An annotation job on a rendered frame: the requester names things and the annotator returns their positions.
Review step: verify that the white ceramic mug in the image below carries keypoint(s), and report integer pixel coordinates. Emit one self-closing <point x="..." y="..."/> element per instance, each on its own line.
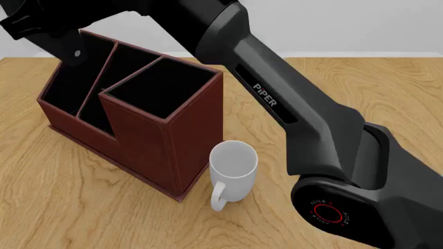
<point x="232" y="171"/>

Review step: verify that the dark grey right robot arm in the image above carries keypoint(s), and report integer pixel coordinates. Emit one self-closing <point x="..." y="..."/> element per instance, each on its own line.
<point x="297" y="109"/>

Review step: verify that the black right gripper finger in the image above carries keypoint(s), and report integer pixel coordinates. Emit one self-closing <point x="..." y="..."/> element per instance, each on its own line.
<point x="65" y="48"/>

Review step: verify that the red-brown desk caddy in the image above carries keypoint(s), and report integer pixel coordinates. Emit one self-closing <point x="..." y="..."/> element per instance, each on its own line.
<point x="162" y="135"/>

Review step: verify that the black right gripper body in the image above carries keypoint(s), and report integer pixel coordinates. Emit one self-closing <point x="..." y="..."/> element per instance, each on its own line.
<point x="52" y="15"/>

